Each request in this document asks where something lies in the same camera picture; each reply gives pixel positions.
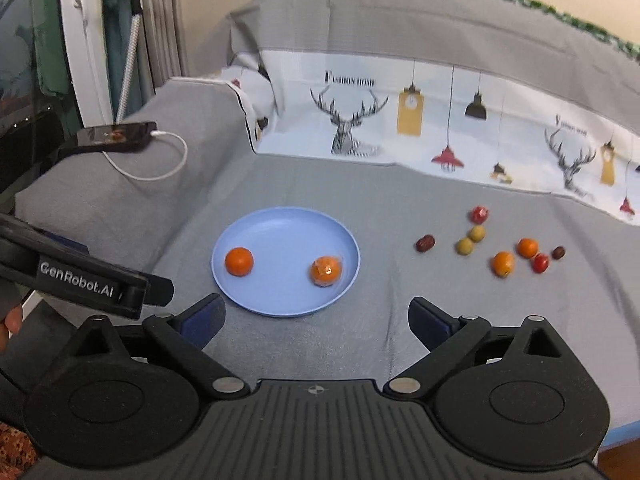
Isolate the green olive fruit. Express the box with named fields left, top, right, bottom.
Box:
left=468, top=224, right=486, bottom=243
left=454, top=237, right=475, bottom=256

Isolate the orange kumquat with green spot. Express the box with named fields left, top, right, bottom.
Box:
left=491, top=252, right=515, bottom=278

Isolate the red cherry tomato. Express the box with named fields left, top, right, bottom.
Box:
left=530, top=252, right=550, bottom=274

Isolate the small dark red jujube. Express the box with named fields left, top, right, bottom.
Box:
left=551, top=246, right=566, bottom=260

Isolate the person's left hand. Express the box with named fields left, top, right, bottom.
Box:
left=0, top=306, right=23, bottom=352

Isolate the large dark red jujube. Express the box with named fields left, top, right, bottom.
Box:
left=414, top=234, right=436, bottom=252

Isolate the bare orange in plate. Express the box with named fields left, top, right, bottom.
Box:
left=224, top=247, right=254, bottom=278

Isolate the small orange fruit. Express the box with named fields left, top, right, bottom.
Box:
left=516, top=237, right=539, bottom=260

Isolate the red wrapped fruit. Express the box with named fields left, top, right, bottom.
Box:
left=470, top=206, right=489, bottom=226

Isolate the plastic wrapped orange in plate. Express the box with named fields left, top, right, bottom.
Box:
left=309, top=255, right=343, bottom=287

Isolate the blue round plate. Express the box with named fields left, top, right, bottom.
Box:
left=210, top=207, right=361, bottom=318

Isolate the black smartphone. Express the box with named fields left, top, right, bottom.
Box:
left=76, top=122, right=156, bottom=153

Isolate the floral patterned clothing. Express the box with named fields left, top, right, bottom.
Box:
left=0, top=422, right=39, bottom=480

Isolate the grey patterned sofa cover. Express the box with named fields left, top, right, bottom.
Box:
left=16, top=0, right=639, bottom=429

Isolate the white charging cable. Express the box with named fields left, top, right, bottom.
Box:
left=101, top=129, right=190, bottom=183

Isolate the white braided steamer hose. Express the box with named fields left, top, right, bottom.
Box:
left=114, top=12, right=141, bottom=125

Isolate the white door frame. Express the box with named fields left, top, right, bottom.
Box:
left=60, top=0, right=113, bottom=126

